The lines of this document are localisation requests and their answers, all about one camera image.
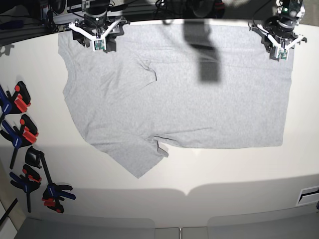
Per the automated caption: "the black strip at table edge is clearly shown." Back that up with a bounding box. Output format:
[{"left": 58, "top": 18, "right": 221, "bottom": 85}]
[{"left": 0, "top": 198, "right": 18, "bottom": 226}]

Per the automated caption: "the grey T-shirt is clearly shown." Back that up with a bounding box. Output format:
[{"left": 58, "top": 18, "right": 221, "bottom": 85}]
[{"left": 58, "top": 22, "right": 294, "bottom": 178}]

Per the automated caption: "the gripper right of image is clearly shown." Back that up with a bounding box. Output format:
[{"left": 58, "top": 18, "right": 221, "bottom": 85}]
[{"left": 250, "top": 16, "right": 307, "bottom": 60}]

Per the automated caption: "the black cable bundle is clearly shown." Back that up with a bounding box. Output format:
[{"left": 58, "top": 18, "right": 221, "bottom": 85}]
[{"left": 37, "top": 0, "right": 63, "bottom": 33}]

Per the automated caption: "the upper blue orange bar clamp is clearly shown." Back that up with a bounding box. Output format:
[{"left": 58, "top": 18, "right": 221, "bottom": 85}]
[{"left": 0, "top": 81, "right": 31, "bottom": 116}]

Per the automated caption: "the blue orange bar clamp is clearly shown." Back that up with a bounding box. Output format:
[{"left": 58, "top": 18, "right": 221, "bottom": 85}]
[
  {"left": 0, "top": 114, "right": 38, "bottom": 169},
  {"left": 9, "top": 164, "right": 42, "bottom": 213},
  {"left": 0, "top": 81, "right": 31, "bottom": 116}
]

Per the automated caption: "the gripper left of image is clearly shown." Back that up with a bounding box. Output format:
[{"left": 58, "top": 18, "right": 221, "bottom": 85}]
[{"left": 68, "top": 16, "right": 130, "bottom": 52}]

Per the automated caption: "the large black bar clamp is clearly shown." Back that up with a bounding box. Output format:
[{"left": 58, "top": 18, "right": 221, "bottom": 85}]
[{"left": 25, "top": 146, "right": 76, "bottom": 214}]

